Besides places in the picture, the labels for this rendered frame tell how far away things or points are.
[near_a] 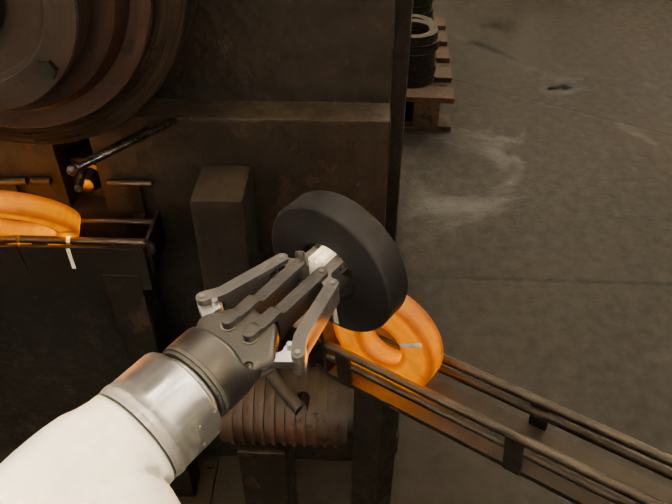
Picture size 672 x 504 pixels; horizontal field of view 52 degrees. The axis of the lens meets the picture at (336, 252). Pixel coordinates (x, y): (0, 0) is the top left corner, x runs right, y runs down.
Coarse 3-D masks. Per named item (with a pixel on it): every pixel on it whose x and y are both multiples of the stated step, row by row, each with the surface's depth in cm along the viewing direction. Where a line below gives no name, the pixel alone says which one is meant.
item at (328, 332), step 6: (330, 324) 92; (324, 330) 91; (330, 330) 92; (324, 336) 91; (330, 336) 93; (324, 342) 92; (336, 342) 95; (324, 348) 92; (324, 354) 93; (324, 360) 94; (324, 366) 95; (330, 366) 95
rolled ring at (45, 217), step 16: (0, 192) 93; (16, 192) 94; (0, 208) 92; (16, 208) 93; (32, 208) 94; (48, 208) 96; (64, 208) 98; (0, 224) 106; (16, 224) 107; (32, 224) 107; (48, 224) 98; (64, 224) 98
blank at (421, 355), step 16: (416, 304) 84; (400, 320) 82; (416, 320) 82; (432, 320) 84; (336, 336) 93; (352, 336) 90; (368, 336) 91; (400, 336) 84; (416, 336) 82; (432, 336) 83; (368, 352) 90; (384, 352) 91; (400, 352) 90; (416, 352) 84; (432, 352) 83; (400, 368) 88; (416, 368) 86; (432, 368) 84
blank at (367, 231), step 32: (320, 192) 66; (288, 224) 68; (320, 224) 65; (352, 224) 63; (288, 256) 72; (352, 256) 64; (384, 256) 63; (352, 288) 70; (384, 288) 64; (352, 320) 70; (384, 320) 67
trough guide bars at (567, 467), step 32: (352, 352) 90; (384, 384) 88; (416, 384) 85; (480, 384) 87; (512, 384) 84; (448, 416) 83; (480, 416) 80; (544, 416) 82; (576, 416) 79; (512, 448) 78; (544, 448) 76; (608, 448) 78; (640, 448) 75; (576, 480) 75; (608, 480) 72
